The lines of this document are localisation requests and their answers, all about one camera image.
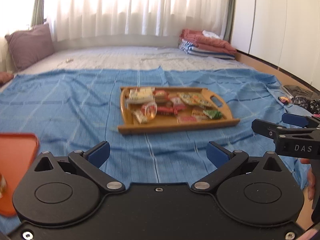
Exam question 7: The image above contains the small colourful toy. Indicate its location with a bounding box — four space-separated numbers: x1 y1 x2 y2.
278 96 291 105

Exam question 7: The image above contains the yellow orange tofu snack pack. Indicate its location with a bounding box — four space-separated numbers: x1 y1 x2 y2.
189 93 214 108

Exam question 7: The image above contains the purple pillow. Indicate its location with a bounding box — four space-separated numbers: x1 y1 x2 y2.
5 24 54 71

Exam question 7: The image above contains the dark patterned clothing pile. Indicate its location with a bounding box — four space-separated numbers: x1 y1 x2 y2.
284 85 320 115

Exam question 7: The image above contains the folded blue striped blanket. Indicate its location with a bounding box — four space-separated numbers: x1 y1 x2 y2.
178 39 235 60

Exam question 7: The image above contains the red patterned wafer pack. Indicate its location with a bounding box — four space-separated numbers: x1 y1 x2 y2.
177 116 201 124

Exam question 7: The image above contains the person's right hand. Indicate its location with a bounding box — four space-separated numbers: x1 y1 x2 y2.
307 167 316 200

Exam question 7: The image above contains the grey green drape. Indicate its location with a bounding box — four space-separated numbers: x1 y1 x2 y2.
30 0 44 27

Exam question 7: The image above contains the blue plaid bedsheet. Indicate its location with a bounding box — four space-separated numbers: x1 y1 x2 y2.
1 68 307 185

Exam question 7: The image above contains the red white rice cracker pack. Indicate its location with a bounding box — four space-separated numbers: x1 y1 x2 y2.
169 96 186 111

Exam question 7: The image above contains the red Biscoff biscuit pack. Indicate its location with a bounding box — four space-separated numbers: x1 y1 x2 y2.
0 174 7 198

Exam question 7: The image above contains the orange plastic tray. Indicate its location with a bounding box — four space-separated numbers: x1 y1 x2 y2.
0 133 39 217

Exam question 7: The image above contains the brown sunflower seed pack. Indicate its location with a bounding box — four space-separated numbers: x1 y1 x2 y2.
191 107 209 120

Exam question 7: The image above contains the wooden serving tray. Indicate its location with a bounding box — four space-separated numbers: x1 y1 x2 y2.
118 87 240 134

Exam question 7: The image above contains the white flower cake pack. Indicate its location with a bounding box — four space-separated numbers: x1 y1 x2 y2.
125 87 155 105

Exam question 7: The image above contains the white sheer curtain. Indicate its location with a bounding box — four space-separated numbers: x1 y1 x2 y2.
44 0 228 42

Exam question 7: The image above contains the red nut snack bag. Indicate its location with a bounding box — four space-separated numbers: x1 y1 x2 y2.
153 90 169 103

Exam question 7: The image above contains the white mattress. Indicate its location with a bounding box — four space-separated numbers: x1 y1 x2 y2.
18 47 250 74

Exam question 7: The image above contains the green snack bag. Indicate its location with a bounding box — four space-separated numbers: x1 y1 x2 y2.
203 109 222 120

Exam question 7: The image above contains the dark red chocolate bar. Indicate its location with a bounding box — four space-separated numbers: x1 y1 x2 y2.
157 106 176 115

